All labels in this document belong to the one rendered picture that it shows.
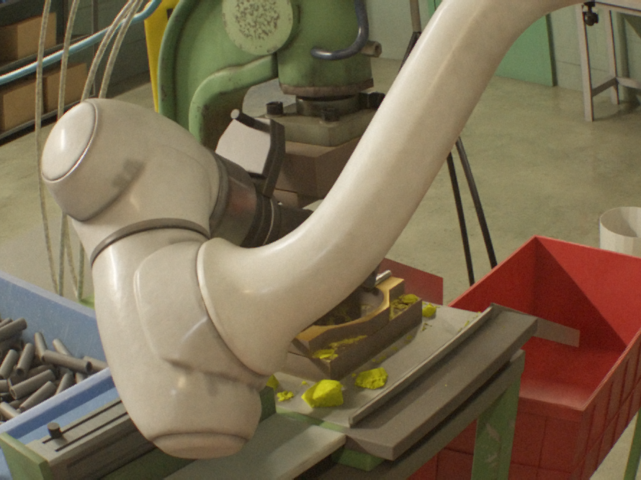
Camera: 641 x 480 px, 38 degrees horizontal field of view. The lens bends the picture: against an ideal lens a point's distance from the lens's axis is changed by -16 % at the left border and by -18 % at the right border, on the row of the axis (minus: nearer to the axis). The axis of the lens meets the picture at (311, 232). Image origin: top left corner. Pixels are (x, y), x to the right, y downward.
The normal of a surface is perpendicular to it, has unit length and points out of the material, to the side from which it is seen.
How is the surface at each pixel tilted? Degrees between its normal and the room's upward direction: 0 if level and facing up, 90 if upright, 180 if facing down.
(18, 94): 90
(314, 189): 90
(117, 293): 53
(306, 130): 90
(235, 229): 103
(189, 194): 61
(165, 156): 66
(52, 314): 81
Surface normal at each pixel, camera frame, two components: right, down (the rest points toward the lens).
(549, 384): -0.07, -0.94
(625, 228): 0.00, 0.30
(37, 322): -0.60, 0.18
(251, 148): -0.54, -0.25
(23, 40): 0.80, 0.16
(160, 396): -0.29, -0.05
